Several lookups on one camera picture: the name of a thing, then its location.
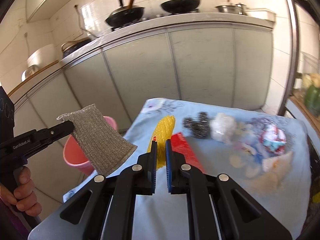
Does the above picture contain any red cardboard box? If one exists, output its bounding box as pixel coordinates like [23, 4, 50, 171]
[170, 132, 204, 173]

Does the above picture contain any yellow foam fruit net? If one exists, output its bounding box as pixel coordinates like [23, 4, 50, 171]
[147, 115, 176, 170]

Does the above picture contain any pink plastic trash bucket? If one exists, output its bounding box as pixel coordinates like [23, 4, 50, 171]
[62, 115, 119, 177]

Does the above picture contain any steel wool scrubber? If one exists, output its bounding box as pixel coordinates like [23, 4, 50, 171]
[183, 112, 210, 139]

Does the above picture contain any silver mesh scouring cloth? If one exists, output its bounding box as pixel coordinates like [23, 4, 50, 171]
[57, 104, 137, 176]

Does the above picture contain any white plastic bag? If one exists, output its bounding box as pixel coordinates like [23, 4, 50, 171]
[209, 113, 237, 144]

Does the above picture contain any colourful paper ball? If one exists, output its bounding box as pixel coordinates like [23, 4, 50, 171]
[259, 124, 287, 155]

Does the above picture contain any clear bubble wrap piece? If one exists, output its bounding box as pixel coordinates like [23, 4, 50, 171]
[242, 170, 291, 196]

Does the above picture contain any purple sleeve forearm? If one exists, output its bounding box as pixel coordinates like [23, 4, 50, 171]
[0, 200, 31, 239]

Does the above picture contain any grey kitchen cabinet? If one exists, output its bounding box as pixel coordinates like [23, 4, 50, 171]
[7, 12, 276, 205]

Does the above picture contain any person's left hand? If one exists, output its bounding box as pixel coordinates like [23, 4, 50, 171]
[1, 166, 42, 217]

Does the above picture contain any white rice cooker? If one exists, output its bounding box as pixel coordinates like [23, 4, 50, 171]
[27, 44, 57, 68]

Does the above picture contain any dark induction cooker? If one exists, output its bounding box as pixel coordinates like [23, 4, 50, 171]
[61, 37, 92, 58]

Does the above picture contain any light blue floral tablecloth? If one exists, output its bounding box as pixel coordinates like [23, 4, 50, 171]
[62, 97, 313, 240]

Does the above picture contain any black wok with spatula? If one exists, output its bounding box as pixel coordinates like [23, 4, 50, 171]
[105, 0, 145, 28]

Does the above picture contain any black frying pan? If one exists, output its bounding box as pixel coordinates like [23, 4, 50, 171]
[161, 0, 201, 14]

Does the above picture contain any metal rack shelf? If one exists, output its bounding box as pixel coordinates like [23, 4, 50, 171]
[277, 0, 320, 140]

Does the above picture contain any steel bowl on counter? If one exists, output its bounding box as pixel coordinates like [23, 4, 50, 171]
[216, 4, 241, 14]

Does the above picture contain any green squash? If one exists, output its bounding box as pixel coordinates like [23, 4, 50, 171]
[304, 85, 319, 117]

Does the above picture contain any small steel pot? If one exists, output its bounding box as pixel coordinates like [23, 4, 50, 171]
[235, 3, 247, 16]

